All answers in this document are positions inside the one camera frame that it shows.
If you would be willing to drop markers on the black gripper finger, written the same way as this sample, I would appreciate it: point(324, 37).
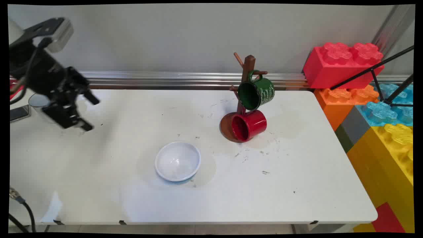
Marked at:
point(67, 117)
point(91, 97)

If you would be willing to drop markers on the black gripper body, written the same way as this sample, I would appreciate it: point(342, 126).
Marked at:
point(46, 77)

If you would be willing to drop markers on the green enamel mug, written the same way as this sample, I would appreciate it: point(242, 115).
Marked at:
point(264, 92)

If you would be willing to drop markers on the white enamel mug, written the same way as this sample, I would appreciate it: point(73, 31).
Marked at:
point(36, 100)

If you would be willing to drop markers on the red plastic object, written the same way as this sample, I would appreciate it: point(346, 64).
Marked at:
point(13, 86)

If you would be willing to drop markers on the smartphone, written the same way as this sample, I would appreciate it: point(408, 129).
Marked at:
point(19, 113)

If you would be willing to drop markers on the white bowl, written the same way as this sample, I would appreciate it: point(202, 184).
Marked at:
point(177, 162)

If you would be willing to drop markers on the brown wooden mug tree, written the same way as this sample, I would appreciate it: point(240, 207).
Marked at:
point(248, 66)

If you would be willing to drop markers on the red mug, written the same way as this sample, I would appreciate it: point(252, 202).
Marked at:
point(256, 124)

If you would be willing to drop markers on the red giant toy brick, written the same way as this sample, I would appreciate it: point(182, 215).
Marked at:
point(330, 69)

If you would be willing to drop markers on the orange giant toy brick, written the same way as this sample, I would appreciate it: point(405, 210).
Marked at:
point(333, 109)

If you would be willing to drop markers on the dark green toy brick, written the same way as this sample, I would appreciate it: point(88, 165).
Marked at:
point(343, 140)

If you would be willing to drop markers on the black tripod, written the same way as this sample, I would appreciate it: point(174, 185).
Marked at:
point(357, 75)

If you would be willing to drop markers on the light blue giant toy brick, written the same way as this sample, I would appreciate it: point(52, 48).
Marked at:
point(380, 114)

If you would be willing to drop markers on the yellow giant toy brick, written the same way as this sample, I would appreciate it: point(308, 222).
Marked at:
point(380, 165)

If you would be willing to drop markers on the flat yellow toy brick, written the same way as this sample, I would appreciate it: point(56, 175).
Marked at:
point(363, 228)

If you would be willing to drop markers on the aluminium upright profile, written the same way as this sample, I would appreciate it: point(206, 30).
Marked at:
point(393, 28)

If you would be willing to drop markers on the small red toy brick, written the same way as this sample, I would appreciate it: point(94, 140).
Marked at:
point(388, 219)

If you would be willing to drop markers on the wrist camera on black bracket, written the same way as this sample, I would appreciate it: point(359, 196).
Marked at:
point(61, 36)

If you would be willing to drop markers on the aluminium rail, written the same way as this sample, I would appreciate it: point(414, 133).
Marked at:
point(165, 79)

